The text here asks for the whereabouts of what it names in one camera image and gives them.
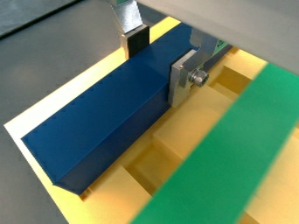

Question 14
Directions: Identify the blue rectangular block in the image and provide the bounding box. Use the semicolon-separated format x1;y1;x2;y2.
23;24;193;195

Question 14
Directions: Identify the green rectangular block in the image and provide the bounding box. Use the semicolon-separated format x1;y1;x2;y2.
131;64;299;224

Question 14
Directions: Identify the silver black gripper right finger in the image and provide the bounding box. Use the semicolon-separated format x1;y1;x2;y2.
168;28;227;108

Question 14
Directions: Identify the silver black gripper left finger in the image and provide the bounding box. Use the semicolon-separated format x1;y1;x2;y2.
107;0;149;59

